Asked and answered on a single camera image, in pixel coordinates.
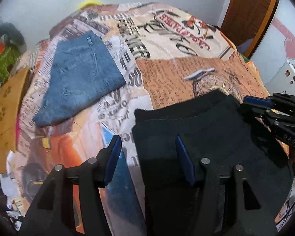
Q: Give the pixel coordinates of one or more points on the folded blue jeans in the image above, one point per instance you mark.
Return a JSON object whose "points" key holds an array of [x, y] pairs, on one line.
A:
{"points": [[83, 71]]}

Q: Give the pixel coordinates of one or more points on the brown wooden door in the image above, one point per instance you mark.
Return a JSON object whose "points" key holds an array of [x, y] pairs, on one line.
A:
{"points": [[246, 22]]}

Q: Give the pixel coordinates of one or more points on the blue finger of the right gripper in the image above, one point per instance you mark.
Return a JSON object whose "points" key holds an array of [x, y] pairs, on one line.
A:
{"points": [[257, 102], [258, 117]]}

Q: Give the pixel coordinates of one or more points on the newspaper print bed cover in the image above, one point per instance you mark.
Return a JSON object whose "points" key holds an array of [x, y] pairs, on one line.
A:
{"points": [[166, 56]]}

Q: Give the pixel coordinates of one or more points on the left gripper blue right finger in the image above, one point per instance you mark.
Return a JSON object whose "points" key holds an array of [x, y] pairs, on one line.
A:
{"points": [[245, 210]]}

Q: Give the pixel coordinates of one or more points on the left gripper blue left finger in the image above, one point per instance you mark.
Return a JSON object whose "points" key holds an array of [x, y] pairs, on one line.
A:
{"points": [[51, 211]]}

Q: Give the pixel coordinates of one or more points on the white sliding wardrobe door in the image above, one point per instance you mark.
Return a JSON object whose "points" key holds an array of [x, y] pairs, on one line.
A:
{"points": [[278, 44]]}

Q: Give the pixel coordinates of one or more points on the yellow foam arch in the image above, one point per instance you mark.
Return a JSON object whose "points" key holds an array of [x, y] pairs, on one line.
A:
{"points": [[87, 3]]}

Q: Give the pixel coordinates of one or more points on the black pants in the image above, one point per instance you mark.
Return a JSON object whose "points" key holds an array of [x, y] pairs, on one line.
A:
{"points": [[211, 126]]}

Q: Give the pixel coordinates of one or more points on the green patterned storage box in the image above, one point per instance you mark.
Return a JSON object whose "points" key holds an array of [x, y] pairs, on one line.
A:
{"points": [[8, 59]]}

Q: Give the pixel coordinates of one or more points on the grey plush toy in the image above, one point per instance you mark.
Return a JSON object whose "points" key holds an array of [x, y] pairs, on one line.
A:
{"points": [[10, 35]]}

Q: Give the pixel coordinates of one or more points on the bamboo lap desk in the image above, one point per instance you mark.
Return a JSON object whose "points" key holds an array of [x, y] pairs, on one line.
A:
{"points": [[11, 95]]}

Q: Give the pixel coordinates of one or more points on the white appliance with stickers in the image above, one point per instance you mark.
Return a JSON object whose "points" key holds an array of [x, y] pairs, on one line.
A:
{"points": [[283, 81]]}

